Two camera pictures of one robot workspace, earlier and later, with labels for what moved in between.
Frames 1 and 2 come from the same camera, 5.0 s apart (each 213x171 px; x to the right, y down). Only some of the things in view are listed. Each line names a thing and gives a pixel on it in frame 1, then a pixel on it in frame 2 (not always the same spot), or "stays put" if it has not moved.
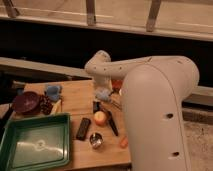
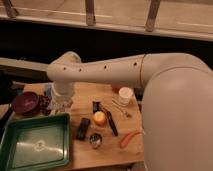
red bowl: [116, 84] stays put
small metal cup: [96, 140] stays put
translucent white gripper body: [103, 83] -> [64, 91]
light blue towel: [103, 94] -> [61, 106]
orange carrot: [124, 142] stays put
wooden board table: [98, 136] stays put
